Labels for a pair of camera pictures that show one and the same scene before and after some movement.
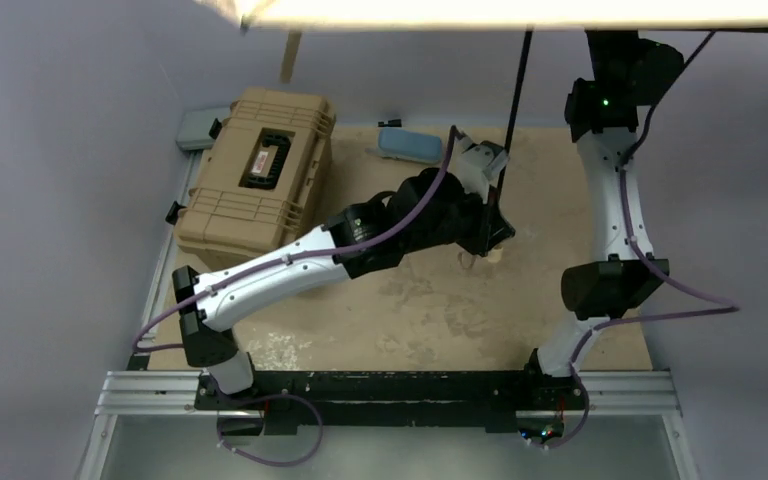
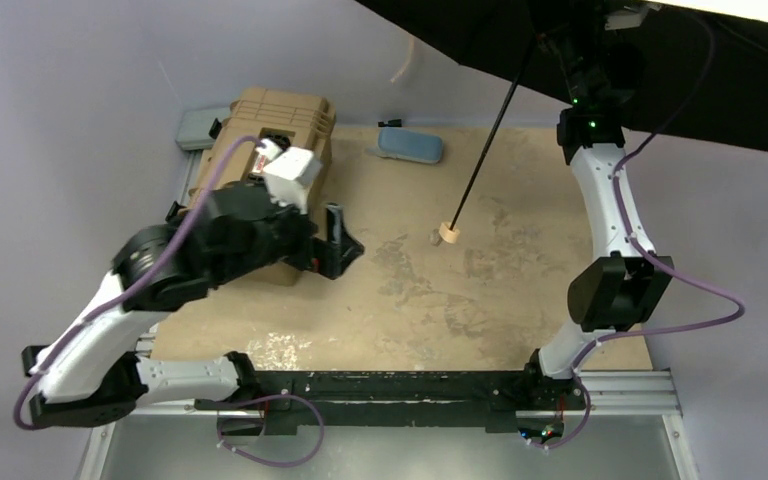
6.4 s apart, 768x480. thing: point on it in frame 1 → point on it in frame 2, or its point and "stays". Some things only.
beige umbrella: [525, 16] → [733, 83]
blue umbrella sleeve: [395, 143] stays
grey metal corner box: [195, 127] stays
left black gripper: [492, 234] → [317, 244]
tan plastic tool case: [263, 181] stays
